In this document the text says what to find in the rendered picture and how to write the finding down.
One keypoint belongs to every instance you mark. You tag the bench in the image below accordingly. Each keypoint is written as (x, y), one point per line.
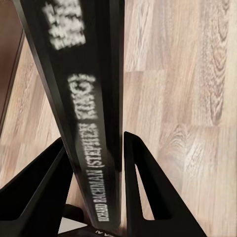
(11, 42)

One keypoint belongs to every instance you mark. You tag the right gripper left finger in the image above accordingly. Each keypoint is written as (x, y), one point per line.
(32, 203)

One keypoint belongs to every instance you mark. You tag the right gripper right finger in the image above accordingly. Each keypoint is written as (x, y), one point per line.
(172, 216)

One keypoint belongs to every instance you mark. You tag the hardback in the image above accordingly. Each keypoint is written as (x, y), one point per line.
(78, 49)

